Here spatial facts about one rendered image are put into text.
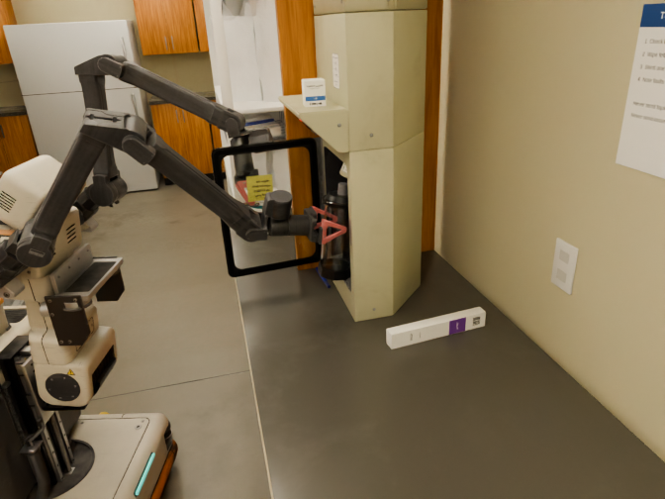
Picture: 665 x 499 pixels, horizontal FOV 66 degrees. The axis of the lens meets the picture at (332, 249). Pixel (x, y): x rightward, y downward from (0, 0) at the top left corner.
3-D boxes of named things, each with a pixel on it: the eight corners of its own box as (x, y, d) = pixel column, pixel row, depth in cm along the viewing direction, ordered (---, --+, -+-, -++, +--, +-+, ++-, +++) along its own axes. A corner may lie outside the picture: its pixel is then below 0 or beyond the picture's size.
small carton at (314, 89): (323, 103, 128) (322, 77, 126) (326, 105, 124) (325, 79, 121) (303, 104, 128) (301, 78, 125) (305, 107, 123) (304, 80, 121)
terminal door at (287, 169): (323, 260, 166) (316, 137, 150) (229, 278, 158) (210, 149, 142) (323, 259, 167) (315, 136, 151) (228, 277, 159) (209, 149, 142)
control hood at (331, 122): (320, 128, 151) (318, 92, 147) (349, 151, 122) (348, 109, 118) (280, 132, 149) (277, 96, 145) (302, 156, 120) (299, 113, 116)
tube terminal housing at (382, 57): (399, 261, 175) (401, 11, 144) (439, 307, 146) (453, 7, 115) (328, 272, 170) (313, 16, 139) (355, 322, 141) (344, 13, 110)
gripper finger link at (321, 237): (342, 212, 144) (309, 212, 142) (349, 220, 138) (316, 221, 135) (340, 235, 147) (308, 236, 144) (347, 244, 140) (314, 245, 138)
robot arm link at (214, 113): (112, 70, 156) (94, 71, 146) (118, 51, 154) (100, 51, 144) (242, 133, 160) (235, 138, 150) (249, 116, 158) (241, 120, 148)
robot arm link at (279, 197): (241, 221, 142) (245, 241, 136) (243, 185, 135) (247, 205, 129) (284, 220, 145) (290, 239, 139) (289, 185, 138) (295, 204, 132)
